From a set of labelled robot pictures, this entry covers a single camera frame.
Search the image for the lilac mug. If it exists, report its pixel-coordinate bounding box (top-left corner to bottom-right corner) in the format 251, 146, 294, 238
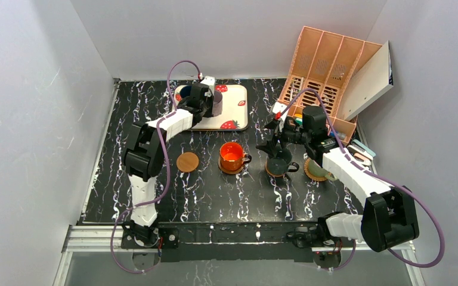
212, 90, 223, 117

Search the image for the navy blue mug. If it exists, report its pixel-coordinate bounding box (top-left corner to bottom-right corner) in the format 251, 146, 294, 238
179, 85, 192, 99

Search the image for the light green mug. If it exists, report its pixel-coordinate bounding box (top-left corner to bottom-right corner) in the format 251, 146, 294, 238
315, 167, 338, 182

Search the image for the dark green mug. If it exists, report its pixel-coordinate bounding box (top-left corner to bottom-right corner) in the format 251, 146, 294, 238
265, 150, 299, 175

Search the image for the orange mug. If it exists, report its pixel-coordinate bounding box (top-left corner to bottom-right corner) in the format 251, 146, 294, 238
218, 142, 252, 170

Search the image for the dark ringed wooden coaster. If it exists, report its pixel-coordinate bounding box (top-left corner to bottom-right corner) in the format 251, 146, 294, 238
218, 161, 245, 175

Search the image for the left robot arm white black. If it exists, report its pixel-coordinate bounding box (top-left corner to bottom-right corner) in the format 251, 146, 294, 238
122, 76, 215, 228

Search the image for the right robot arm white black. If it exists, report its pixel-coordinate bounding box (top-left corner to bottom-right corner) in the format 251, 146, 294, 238
257, 102, 419, 252

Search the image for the woven rattan coaster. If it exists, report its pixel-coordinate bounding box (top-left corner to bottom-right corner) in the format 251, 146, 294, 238
304, 158, 329, 182

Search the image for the orange round coaster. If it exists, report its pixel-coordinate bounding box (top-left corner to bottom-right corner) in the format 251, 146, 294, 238
265, 165, 287, 178

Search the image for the smooth wooden coaster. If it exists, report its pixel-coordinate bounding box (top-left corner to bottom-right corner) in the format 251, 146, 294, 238
177, 152, 199, 173

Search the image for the teal pink stationery stack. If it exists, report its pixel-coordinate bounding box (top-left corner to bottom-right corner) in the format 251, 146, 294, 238
347, 139, 376, 166

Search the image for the pink desk file organizer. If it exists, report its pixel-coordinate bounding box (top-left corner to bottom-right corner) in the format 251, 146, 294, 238
278, 26, 381, 145

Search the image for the white binder folder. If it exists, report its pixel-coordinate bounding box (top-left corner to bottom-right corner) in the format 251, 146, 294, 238
337, 41, 394, 121

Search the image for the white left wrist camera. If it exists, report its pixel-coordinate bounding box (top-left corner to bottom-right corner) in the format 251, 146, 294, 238
200, 76, 216, 93

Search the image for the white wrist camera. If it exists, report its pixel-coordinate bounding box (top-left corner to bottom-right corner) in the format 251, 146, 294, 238
200, 76, 216, 93
272, 101, 289, 128

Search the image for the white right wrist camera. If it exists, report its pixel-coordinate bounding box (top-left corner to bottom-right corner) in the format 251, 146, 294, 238
272, 101, 289, 128

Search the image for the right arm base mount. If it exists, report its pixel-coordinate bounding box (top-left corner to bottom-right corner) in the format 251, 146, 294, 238
285, 226, 357, 273

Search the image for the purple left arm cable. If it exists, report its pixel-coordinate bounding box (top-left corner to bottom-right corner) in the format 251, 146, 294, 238
109, 60, 203, 275

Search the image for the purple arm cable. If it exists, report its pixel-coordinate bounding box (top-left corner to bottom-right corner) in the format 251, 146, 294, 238
109, 60, 203, 275
280, 87, 446, 272

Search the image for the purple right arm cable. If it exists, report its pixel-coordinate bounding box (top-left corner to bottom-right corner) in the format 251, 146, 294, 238
280, 87, 446, 272

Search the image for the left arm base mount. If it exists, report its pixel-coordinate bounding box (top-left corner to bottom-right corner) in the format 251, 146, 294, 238
120, 220, 181, 273

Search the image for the aluminium front rail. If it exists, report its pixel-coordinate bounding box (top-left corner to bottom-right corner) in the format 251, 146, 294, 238
54, 222, 425, 285

